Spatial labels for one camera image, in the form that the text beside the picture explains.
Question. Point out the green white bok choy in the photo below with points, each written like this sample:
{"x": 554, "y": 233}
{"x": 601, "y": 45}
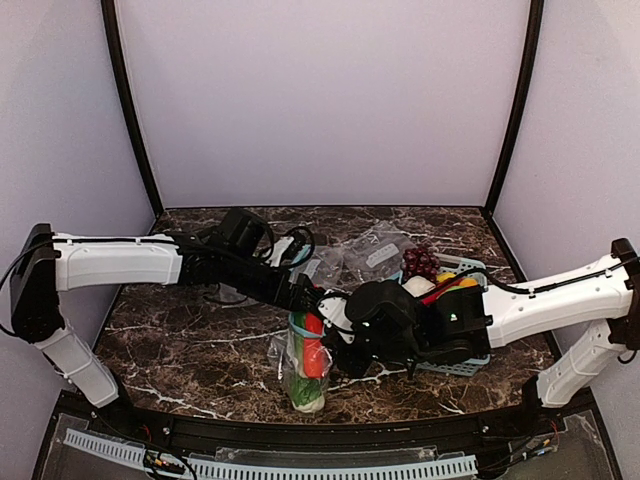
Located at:
{"x": 302, "y": 390}

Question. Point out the black right frame post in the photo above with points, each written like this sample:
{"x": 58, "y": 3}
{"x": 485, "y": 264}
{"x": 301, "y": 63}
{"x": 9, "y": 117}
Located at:
{"x": 516, "y": 114}

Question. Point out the black frame post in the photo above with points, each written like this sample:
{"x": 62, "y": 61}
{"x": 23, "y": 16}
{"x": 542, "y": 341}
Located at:
{"x": 127, "y": 105}
{"x": 516, "y": 114}

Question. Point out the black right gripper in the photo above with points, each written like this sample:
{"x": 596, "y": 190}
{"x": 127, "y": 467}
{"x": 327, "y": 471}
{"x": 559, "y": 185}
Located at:
{"x": 343, "y": 347}

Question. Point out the white garlic bulb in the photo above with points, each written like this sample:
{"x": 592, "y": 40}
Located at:
{"x": 418, "y": 286}

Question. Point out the black left frame post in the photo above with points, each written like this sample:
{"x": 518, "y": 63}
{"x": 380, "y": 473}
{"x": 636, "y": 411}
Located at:
{"x": 127, "y": 105}

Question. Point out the white slotted cable duct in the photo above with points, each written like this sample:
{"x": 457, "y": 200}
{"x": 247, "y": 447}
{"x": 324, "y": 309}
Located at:
{"x": 230, "y": 463}

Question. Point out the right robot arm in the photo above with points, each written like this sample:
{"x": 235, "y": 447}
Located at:
{"x": 603, "y": 294}

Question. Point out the purple grape bunch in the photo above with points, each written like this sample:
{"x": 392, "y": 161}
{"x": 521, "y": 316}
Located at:
{"x": 420, "y": 262}

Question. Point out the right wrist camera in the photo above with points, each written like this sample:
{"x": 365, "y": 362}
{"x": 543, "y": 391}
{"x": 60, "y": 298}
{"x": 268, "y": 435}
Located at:
{"x": 333, "y": 312}

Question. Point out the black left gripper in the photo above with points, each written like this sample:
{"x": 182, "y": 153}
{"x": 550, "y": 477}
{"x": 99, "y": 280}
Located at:
{"x": 304, "y": 293}

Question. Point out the clear zip bag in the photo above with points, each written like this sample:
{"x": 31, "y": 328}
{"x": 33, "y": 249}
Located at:
{"x": 302, "y": 360}
{"x": 377, "y": 254}
{"x": 325, "y": 266}

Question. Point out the light blue plastic basket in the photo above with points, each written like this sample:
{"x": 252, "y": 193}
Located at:
{"x": 446, "y": 326}

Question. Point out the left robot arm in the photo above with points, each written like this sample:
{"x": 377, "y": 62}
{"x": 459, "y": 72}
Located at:
{"x": 241, "y": 252}

